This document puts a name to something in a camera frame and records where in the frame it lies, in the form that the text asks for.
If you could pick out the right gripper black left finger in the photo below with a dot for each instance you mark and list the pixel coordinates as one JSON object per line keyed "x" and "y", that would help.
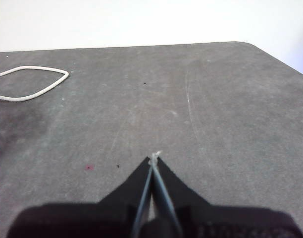
{"x": 112, "y": 215}

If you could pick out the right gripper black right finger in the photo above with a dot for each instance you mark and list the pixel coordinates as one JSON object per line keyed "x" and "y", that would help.
{"x": 203, "y": 220}

